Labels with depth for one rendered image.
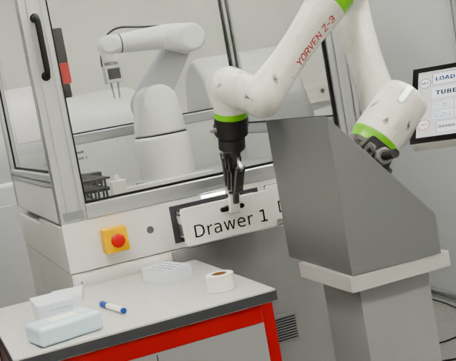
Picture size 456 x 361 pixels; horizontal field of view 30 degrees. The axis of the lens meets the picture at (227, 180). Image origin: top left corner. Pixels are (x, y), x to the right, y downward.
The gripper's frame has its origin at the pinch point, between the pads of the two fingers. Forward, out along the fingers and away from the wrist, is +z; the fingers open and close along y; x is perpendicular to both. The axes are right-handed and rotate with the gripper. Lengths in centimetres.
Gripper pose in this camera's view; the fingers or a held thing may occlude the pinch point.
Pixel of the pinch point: (234, 201)
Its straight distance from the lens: 243.5
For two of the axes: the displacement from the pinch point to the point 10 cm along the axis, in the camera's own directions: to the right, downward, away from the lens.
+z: 0.4, 9.1, 4.1
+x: 9.1, -2.0, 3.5
